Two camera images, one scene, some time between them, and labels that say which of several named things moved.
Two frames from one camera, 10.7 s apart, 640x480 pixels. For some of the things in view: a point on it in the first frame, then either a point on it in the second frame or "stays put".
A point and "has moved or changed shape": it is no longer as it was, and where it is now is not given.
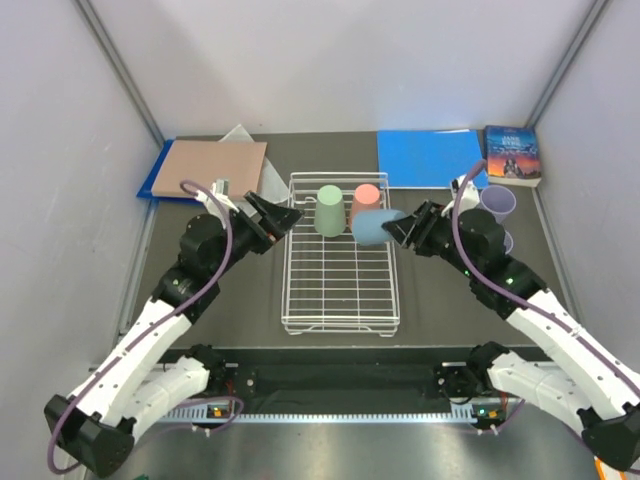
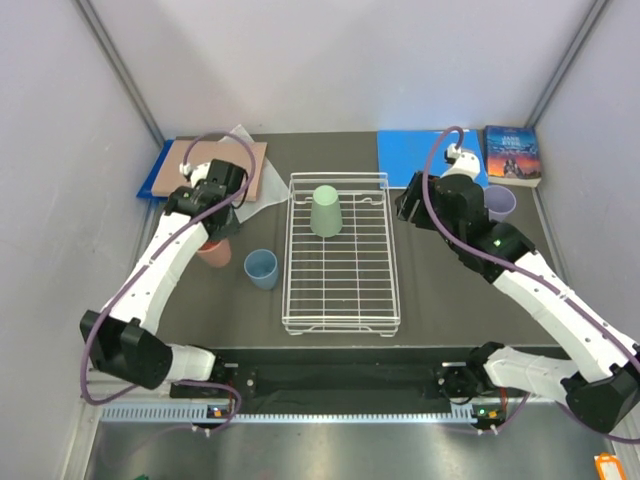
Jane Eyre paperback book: [512, 156] stays put
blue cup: [367, 226] -> [261, 266]
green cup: [330, 215] stays put
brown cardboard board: [239, 163] stays put
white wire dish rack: [339, 268] stays put
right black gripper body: [438, 235] -> [419, 218]
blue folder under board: [146, 190] stays put
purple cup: [498, 200] stays put
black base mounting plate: [337, 375] stays put
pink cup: [367, 197] has moved or changed shape
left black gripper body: [247, 236] -> [232, 226]
